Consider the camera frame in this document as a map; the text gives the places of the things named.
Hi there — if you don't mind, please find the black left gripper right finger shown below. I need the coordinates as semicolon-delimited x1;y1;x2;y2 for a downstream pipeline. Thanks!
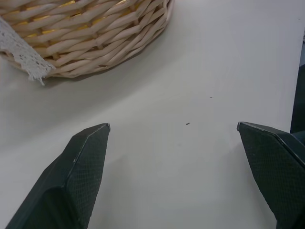
236;121;305;229

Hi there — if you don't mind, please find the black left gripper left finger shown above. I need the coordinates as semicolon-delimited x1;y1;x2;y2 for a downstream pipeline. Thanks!
4;123;111;229

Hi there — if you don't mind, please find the woven wicker basket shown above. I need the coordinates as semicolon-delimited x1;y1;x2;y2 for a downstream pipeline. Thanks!
0;0;175;78

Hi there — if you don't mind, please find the white lace ribbon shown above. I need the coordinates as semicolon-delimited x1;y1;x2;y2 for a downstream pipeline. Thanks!
0;17;56;86

